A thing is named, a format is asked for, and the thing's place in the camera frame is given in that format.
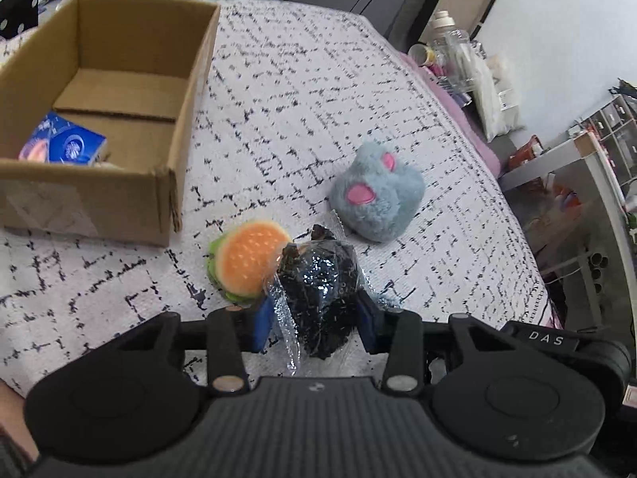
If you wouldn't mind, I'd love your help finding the person's leg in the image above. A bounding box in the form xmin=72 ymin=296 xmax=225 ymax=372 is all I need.
xmin=0 ymin=377 xmax=41 ymax=461

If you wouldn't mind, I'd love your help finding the burger squishy toy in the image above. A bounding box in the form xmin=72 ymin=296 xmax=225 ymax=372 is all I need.
xmin=206 ymin=220 xmax=292 ymax=304

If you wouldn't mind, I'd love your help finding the blue tissue packet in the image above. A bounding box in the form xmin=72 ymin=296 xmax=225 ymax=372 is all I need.
xmin=19 ymin=112 xmax=107 ymax=166

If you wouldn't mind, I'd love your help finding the brown cardboard box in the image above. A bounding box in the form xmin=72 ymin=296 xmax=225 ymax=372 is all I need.
xmin=0 ymin=0 xmax=222 ymax=248

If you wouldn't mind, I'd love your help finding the red snack bag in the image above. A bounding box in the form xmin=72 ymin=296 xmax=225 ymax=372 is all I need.
xmin=506 ymin=134 xmax=547 ymax=171

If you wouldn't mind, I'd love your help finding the black polka dot bag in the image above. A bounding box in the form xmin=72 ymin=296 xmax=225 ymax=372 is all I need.
xmin=0 ymin=0 xmax=41 ymax=41

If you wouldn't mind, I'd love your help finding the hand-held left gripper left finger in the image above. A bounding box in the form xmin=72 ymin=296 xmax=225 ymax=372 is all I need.
xmin=117 ymin=298 xmax=274 ymax=394

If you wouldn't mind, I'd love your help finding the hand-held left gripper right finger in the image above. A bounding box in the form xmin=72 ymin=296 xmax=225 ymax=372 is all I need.
xmin=354 ymin=290 xmax=506 ymax=393

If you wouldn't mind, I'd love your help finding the large clear plastic bottle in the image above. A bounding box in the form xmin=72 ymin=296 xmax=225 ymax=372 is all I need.
xmin=429 ymin=10 xmax=479 ymax=98

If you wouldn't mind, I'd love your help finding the white desk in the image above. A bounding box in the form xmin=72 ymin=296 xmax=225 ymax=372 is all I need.
xmin=498 ymin=129 xmax=637 ymax=319

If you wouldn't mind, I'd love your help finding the white plastic bag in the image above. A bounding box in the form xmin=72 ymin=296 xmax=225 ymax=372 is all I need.
xmin=467 ymin=52 xmax=522 ymax=143

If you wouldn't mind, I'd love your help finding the grey-blue plush toy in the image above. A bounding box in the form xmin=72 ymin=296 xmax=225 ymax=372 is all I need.
xmin=328 ymin=141 xmax=426 ymax=244

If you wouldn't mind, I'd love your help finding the grey drawer organizer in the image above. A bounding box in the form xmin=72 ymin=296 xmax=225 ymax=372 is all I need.
xmin=577 ymin=92 xmax=637 ymax=182

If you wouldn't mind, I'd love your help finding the paper cup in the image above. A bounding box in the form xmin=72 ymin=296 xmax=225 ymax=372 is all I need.
xmin=407 ymin=43 xmax=440 ymax=69

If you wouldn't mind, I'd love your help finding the white black-checked blanket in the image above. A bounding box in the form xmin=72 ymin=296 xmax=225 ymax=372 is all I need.
xmin=0 ymin=0 xmax=551 ymax=399

